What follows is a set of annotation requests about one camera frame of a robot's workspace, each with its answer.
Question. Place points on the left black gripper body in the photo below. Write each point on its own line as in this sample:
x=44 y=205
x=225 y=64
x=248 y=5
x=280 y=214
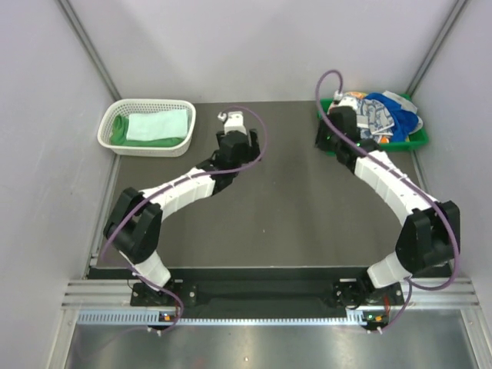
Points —
x=250 y=153

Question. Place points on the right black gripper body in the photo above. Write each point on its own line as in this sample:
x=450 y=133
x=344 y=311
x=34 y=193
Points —
x=326 y=141

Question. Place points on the light mint towel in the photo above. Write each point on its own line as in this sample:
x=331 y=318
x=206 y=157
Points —
x=162 y=124

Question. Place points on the green microfiber towel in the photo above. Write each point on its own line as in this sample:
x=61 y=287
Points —
x=119 y=136

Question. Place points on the white perforated plastic basket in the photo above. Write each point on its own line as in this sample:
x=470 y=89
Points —
x=128 y=106

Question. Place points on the blue white patterned towel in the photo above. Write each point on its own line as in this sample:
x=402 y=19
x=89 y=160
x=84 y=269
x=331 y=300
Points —
x=374 y=120

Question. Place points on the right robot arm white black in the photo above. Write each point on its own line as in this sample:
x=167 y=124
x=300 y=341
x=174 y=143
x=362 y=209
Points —
x=430 y=233

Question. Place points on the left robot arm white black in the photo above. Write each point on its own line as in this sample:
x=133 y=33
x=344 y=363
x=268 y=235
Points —
x=134 y=225

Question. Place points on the green plastic bin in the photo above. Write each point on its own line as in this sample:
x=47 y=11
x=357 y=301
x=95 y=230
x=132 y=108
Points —
x=414 y=141

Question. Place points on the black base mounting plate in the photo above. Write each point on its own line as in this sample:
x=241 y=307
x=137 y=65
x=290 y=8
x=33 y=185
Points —
x=242 y=296

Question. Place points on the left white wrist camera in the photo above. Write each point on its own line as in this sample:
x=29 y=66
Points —
x=233 y=121

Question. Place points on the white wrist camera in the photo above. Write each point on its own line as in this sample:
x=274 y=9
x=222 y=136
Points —
x=233 y=121
x=336 y=103

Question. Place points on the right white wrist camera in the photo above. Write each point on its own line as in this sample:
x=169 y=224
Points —
x=336 y=103

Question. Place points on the white slotted cable duct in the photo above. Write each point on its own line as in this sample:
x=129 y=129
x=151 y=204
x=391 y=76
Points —
x=161 y=319

